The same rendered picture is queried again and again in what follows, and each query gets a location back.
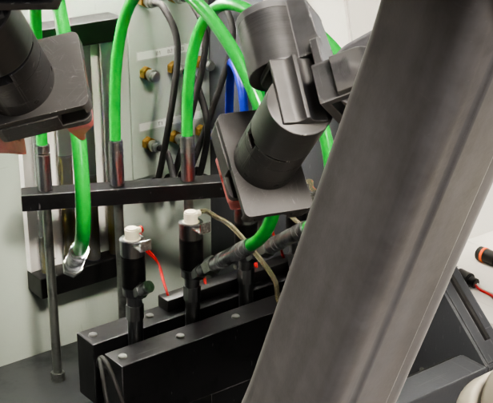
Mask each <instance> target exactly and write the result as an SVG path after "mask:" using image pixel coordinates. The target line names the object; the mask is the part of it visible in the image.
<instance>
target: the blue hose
mask: <svg viewBox="0 0 493 403"><path fill-rule="evenodd" d="M226 67H227V77H226V93H225V114H227V113H234V79H235V81H236V85H237V89H238V101H239V111H240V112H241V111H248V110H249V106H248V97H247V92H246V90H245V88H244V86H243V84H242V81H241V79H240V77H239V75H238V73H237V71H236V69H235V67H234V65H233V63H232V61H231V60H230V59H228V61H227V63H226Z"/></svg>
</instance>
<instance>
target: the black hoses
mask: <svg viewBox="0 0 493 403"><path fill-rule="evenodd" d="M152 5H153V6H158V7H159V8H160V10H161V11H162V13H163V14H164V16H165V18H166V20H167V22H168V24H169V26H170V29H171V33H172V36H173V40H174V68H173V75H172V83H171V89H170V100H169V105H168V111H167V116H166V125H165V130H164V135H163V140H162V144H161V145H158V146H157V151H161V152H160V156H159V160H158V168H157V172H156V175H155V178H162V174H163V170H164V165H165V162H166V163H167V166H168V170H169V173H168V174H166V176H165V177H164V178H176V177H177V176H178V177H181V171H179V168H180V165H181V156H180V145H179V148H178V153H177V156H176V159H175V162H173V158H172V156H171V153H170V151H169V150H168V145H169V141H170V133H171V128H172V123H173V118H174V108H175V103H176V98H177V92H178V80H179V73H180V64H181V42H180V36H179V32H178V27H177V25H176V23H175V20H174V18H173V16H172V14H171V13H170V11H169V10H168V8H167V6H166V4H165V3H164V2H162V1H161V0H154V1H153V2H152ZM189 6H190V8H191V9H192V10H193V12H194V14H195V16H196V18H197V19H198V18H199V17H200V15H199V14H198V13H197V12H196V10H195V9H194V8H193V7H192V6H191V5H189ZM223 12H224V14H225V15H226V19H227V21H228V25H229V29H230V34H231V35H232V37H233V38H234V40H235V41H236V26H235V22H234V18H233V15H232V13H231V11H230V10H225V11H223ZM208 49H209V34H208V29H207V28H206V31H205V34H204V36H203V39H202V53H201V58H200V63H199V68H198V75H197V76H196V75H195V78H194V100H193V119H194V114H195V111H196V107H197V104H198V101H199V103H200V106H201V110H202V115H203V121H204V124H203V127H202V131H201V133H200V135H199V138H198V142H197V144H196V147H195V149H194V151H195V154H194V159H195V165H196V163H197V160H198V157H199V155H200V152H201V151H202V154H201V158H200V163H199V166H198V167H197V166H196V167H195V176H202V175H207V174H205V173H204V169H205V166H206V160H207V155H208V151H209V146H210V133H211V127H210V124H211V121H212V118H213V117H214V112H215V110H216V107H217V105H218V100H219V98H220V96H221V93H222V89H223V87H224V84H225V81H226V77H227V67H226V63H227V61H228V59H230V58H229V56H228V54H226V59H225V62H224V65H223V68H222V73H221V75H220V78H219V80H218V85H217V87H216V89H215V92H214V96H213V98H212V101H211V104H210V108H209V110H208V107H207V104H206V99H205V97H204V93H203V91H202V81H203V78H204V74H205V69H206V62H207V56H208ZM155 178H151V179H155Z"/></svg>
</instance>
